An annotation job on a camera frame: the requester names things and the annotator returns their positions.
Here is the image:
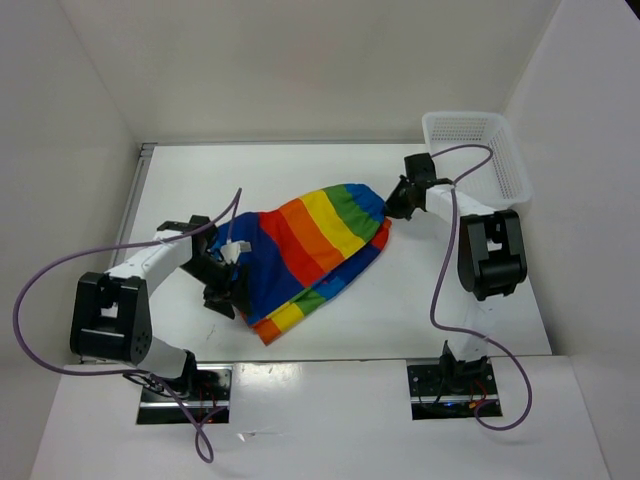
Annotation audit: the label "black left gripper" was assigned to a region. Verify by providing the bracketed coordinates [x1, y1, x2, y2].
[179, 254, 253, 320]

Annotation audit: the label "rainbow striped shorts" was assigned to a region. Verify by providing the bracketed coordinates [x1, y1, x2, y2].
[219, 183, 391, 345]

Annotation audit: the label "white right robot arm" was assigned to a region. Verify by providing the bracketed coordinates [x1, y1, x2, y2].
[385, 144, 527, 393]

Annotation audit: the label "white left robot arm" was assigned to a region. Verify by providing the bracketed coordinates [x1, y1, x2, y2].
[70, 215, 252, 400]

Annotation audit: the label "white plastic basket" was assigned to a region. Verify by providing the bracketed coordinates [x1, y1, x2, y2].
[422, 111, 533, 210]

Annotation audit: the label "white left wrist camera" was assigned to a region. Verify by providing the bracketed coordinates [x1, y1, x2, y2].
[219, 241, 252, 265]

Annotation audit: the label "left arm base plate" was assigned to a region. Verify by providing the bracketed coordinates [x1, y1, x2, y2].
[136, 363, 233, 425]

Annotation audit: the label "aluminium table edge rail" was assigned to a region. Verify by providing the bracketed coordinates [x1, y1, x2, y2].
[86, 142, 158, 247]

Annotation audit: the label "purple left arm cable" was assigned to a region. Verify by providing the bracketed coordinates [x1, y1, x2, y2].
[13, 187, 244, 463]

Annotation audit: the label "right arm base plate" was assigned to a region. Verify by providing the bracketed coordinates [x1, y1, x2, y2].
[406, 360, 502, 421]

